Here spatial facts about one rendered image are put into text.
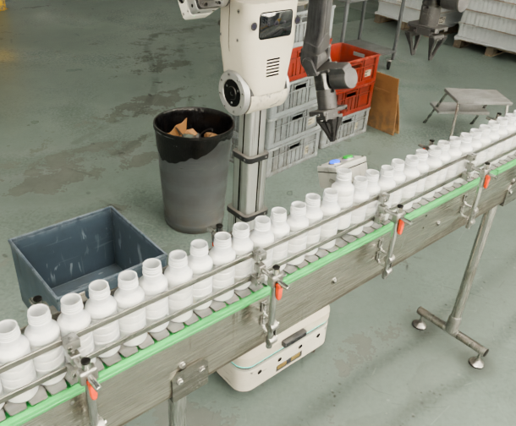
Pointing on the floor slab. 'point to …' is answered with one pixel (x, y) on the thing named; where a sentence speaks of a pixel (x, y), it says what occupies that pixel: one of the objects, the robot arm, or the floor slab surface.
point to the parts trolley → (368, 41)
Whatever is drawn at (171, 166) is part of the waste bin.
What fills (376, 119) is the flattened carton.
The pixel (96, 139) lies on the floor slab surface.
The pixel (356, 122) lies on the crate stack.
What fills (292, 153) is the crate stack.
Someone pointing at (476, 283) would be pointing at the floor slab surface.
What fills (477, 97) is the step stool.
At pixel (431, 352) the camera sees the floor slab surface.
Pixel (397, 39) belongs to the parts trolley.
